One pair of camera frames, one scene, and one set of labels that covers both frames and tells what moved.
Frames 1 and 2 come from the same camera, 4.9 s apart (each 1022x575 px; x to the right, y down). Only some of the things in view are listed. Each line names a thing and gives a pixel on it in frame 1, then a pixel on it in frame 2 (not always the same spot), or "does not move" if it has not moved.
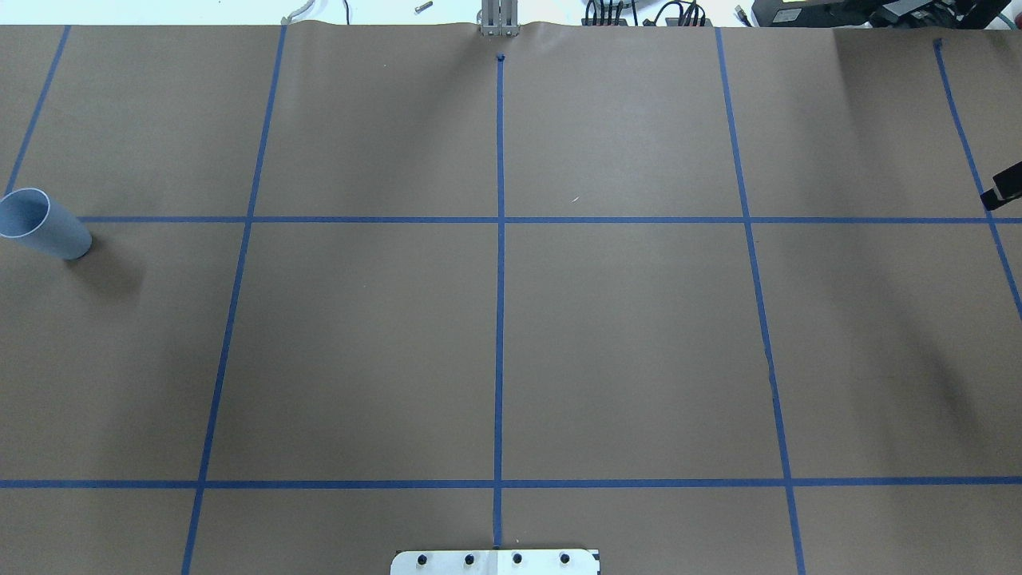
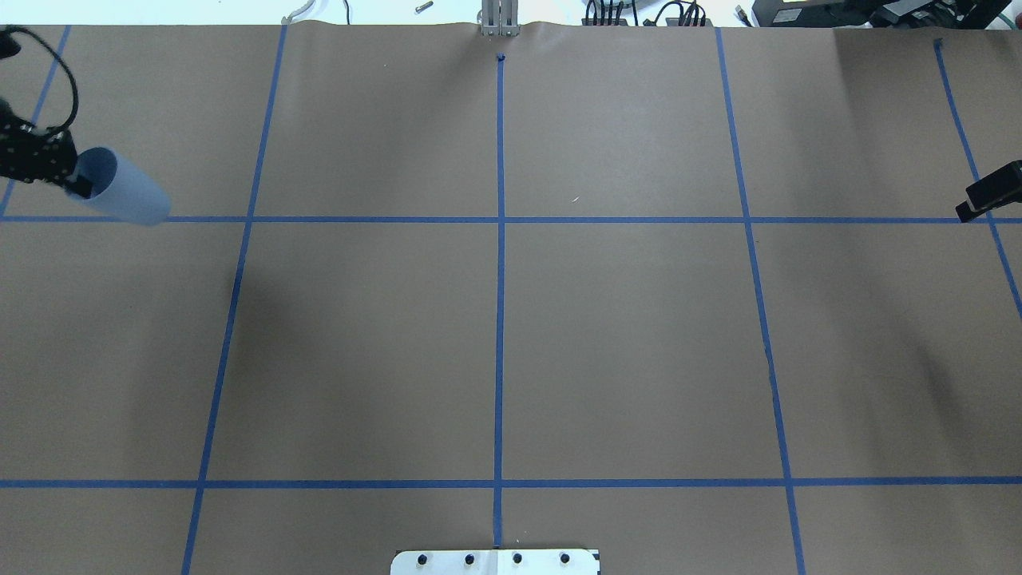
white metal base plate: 495,562 does not move
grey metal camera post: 499,17 does not move
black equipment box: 969,14 does not move
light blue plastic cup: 29,214 -> 120,188
